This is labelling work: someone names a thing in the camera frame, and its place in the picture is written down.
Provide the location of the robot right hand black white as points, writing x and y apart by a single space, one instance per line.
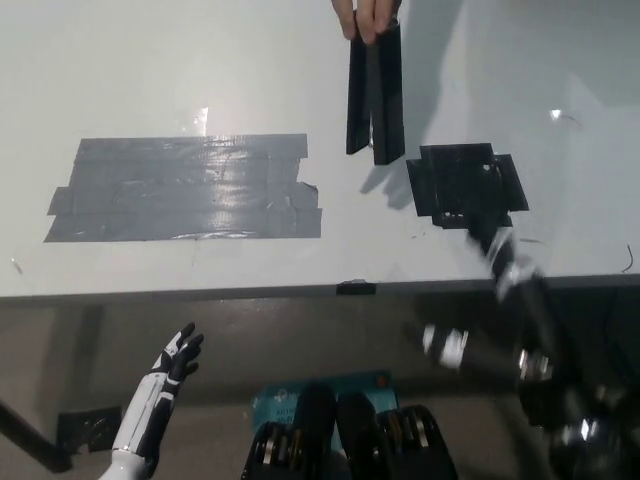
505 260

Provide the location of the person's bare hand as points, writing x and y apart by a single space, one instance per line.
367 15

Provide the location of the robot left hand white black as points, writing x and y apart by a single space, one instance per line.
150 400

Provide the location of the black stapler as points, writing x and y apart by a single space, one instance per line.
387 100

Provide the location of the black tape patch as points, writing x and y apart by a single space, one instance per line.
450 185

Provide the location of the black table leg bar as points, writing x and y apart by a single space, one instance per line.
30 440

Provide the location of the grey duct tape patch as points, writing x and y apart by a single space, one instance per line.
150 190

